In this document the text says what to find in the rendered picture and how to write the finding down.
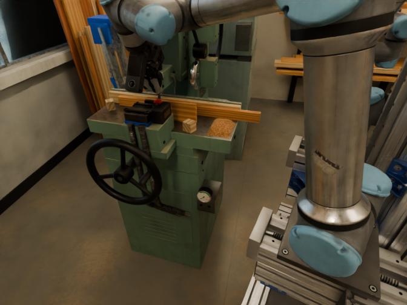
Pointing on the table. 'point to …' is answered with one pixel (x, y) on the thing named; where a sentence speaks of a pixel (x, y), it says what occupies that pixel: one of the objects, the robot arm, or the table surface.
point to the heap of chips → (221, 127)
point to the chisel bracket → (166, 75)
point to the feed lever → (198, 49)
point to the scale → (188, 97)
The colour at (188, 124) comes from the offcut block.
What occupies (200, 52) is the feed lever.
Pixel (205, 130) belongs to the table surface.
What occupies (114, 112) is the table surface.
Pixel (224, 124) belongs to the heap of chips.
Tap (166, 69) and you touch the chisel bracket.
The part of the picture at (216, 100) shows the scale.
